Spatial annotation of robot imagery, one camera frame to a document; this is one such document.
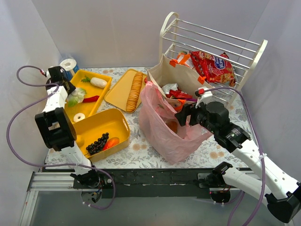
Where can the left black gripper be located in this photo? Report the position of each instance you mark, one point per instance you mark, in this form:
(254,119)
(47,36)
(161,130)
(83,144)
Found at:
(69,86)

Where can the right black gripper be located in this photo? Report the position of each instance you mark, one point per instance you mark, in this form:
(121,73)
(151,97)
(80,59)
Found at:
(186,114)

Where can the cabbage toy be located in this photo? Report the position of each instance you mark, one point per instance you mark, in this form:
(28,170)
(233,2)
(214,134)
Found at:
(76,97)

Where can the white red chips bag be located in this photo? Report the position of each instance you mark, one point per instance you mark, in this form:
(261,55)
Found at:
(171,90)

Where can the pink plastic grocery bag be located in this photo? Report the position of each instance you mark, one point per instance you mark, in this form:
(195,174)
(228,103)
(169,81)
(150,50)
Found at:
(163,131)

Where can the beige paper grocery bag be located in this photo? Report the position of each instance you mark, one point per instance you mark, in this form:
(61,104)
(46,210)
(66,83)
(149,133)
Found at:
(168,72)

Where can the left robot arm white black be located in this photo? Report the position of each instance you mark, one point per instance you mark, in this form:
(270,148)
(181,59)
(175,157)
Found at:
(56,129)

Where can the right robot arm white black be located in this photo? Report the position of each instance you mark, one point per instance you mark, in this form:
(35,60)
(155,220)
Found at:
(280,192)

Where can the tissue roll blue pack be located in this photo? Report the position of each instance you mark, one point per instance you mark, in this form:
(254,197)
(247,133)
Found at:
(70,66)

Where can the yellow rectangular tray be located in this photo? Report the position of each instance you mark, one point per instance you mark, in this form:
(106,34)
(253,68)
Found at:
(87,108)

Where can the white radish toy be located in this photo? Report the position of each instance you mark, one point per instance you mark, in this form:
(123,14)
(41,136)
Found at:
(97,82)

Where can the red chili pepper toy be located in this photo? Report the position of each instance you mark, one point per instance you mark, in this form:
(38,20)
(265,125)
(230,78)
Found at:
(90,99)

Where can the red snack bag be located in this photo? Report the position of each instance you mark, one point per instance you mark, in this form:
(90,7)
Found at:
(212,68)

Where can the orange snack packet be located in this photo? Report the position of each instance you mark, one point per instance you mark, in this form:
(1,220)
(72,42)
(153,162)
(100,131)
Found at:
(183,58)

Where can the row of round crackers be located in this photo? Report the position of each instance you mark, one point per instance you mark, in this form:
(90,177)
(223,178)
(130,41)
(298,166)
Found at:
(134,93)

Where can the yellow lemon toy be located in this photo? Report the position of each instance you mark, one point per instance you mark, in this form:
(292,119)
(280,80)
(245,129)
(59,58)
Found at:
(80,140)

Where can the yellow flat tray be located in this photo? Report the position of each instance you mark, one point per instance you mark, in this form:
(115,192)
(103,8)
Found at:
(118,94)

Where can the yellow deep bin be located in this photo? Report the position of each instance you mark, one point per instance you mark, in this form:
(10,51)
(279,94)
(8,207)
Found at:
(92,127)

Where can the black grape bunch toy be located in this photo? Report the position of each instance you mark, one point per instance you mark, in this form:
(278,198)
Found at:
(98,145)

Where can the cream metal shelf rack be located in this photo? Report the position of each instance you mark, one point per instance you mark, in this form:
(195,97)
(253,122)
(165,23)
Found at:
(178,35)

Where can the orange carrot toy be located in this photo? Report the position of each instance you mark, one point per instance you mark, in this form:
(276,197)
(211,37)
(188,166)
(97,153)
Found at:
(111,143)

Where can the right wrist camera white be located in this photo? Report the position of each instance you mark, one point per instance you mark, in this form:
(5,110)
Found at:
(204,96)

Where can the white ring slice toy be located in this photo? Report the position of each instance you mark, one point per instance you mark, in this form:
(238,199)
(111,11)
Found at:
(78,117)

